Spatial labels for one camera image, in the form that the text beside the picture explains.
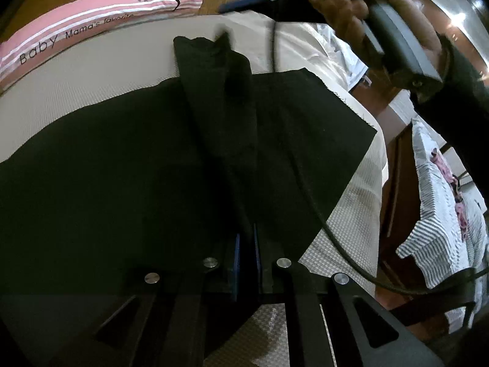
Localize black pants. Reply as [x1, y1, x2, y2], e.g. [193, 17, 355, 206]
[0, 32, 378, 352]

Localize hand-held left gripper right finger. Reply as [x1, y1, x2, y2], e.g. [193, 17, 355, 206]
[252, 227, 447, 367]

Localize pink striped pillow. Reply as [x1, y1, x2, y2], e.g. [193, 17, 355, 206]
[0, 0, 203, 88]

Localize white crumpled cloth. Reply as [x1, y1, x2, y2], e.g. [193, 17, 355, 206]
[317, 23, 369, 88]

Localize black cable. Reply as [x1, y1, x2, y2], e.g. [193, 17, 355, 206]
[270, 21, 478, 295]

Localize beige bed mattress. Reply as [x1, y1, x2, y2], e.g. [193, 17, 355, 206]
[0, 11, 388, 367]

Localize striped grey-white garment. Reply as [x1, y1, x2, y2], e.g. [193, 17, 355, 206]
[395, 118, 489, 333]

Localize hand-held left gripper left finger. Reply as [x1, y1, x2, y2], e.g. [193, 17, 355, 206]
[50, 233, 253, 367]

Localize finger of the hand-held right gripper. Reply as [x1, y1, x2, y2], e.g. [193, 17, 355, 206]
[219, 0, 268, 14]

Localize person's right hand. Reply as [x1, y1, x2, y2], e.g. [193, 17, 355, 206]
[307, 0, 444, 74]

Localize brown wooden cabinet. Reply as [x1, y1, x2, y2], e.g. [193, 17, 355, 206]
[376, 84, 432, 306]

